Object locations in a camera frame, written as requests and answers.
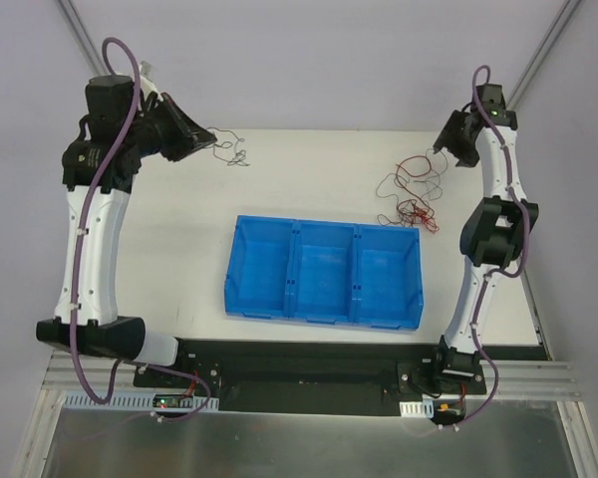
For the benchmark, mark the white cable duct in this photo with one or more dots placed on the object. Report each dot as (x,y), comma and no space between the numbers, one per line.
(143,401)
(417,409)

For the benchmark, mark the right white cable duct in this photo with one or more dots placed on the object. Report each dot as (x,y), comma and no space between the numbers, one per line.
(417,409)

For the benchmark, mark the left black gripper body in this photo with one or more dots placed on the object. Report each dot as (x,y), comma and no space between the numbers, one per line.
(174,128)

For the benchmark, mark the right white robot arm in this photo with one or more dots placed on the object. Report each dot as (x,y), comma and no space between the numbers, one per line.
(494,239)

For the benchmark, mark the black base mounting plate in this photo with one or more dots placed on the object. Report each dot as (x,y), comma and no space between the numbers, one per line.
(309,378)

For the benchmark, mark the aluminium rail frame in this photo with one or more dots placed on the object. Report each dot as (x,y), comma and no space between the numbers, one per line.
(532,422)

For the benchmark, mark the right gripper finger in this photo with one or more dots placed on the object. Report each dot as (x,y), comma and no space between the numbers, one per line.
(450,136)
(467,158)

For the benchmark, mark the left white cable duct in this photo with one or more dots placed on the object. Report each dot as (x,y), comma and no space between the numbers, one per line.
(143,401)

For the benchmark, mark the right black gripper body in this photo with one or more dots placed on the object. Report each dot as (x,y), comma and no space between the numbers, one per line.
(458,137)

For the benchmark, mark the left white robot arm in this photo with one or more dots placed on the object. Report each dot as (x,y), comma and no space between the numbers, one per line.
(126,122)

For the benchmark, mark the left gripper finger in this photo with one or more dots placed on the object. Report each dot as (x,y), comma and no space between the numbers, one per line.
(184,132)
(175,152)

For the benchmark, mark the blue three-compartment bin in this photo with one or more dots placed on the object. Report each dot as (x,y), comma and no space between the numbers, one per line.
(329,273)

